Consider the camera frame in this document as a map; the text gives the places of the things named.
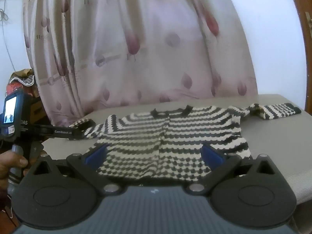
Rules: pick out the pink leaf print curtain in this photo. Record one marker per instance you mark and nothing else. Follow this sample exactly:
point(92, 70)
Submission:
point(94, 54)

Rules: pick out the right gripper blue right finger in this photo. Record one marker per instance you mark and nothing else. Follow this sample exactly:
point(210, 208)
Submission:
point(221, 167)

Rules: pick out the grey woven mattress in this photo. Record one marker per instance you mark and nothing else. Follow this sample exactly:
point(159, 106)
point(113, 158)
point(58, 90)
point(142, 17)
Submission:
point(287, 141)

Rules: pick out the black white striped knit sweater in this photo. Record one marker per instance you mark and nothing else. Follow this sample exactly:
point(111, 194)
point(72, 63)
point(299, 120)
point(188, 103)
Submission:
point(167, 144)

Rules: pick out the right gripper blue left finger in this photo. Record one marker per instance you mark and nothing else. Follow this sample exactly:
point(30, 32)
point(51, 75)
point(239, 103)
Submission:
point(86, 166)

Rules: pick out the brown wooden door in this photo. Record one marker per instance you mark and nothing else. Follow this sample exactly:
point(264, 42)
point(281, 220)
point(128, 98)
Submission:
point(304, 11)

